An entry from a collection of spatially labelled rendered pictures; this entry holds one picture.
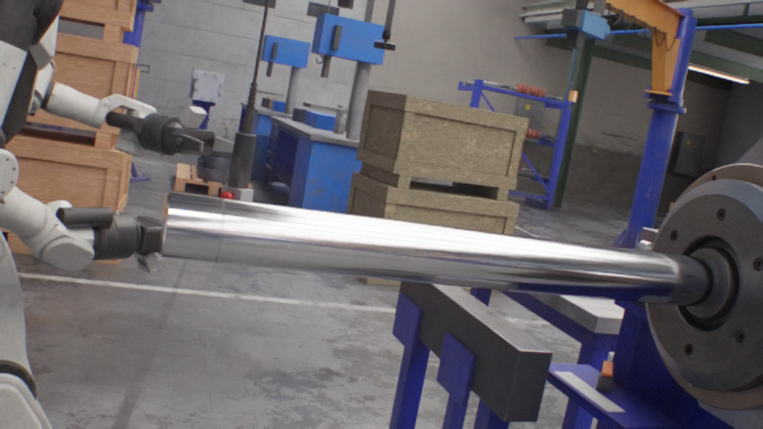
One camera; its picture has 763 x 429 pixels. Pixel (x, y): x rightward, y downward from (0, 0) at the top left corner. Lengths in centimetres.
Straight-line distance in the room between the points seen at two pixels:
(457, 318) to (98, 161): 349
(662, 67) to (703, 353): 780
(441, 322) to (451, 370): 13
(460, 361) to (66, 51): 370
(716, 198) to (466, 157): 439
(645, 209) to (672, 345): 792
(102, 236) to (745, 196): 106
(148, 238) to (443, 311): 65
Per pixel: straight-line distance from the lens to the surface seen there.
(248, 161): 160
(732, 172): 122
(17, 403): 151
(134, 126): 175
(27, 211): 130
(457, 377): 156
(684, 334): 120
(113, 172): 479
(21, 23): 119
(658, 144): 909
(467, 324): 155
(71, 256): 137
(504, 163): 567
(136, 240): 145
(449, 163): 542
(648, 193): 910
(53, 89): 180
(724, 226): 116
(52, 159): 483
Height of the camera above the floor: 126
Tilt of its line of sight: 8 degrees down
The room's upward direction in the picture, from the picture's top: 10 degrees clockwise
